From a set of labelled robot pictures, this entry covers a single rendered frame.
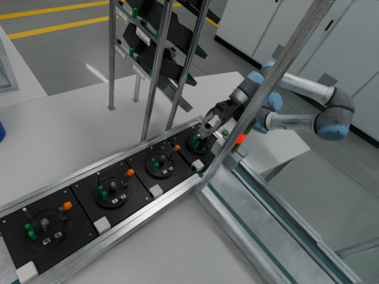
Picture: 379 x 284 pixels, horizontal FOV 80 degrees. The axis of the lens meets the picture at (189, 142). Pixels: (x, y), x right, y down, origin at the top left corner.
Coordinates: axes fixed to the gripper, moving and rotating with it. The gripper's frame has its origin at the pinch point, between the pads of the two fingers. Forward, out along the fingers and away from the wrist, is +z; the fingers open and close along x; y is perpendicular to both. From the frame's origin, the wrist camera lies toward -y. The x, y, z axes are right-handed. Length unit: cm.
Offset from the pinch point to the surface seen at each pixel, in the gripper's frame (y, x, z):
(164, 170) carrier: -13.6, -4.4, 25.0
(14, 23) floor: 66, 311, 91
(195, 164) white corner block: -0.7, -9.6, 15.6
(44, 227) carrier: -51, -1, 55
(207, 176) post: -9.3, -19.0, 12.9
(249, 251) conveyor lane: -1, -53, 23
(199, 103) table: 43, 31, -4
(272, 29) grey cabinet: 244, 119, -152
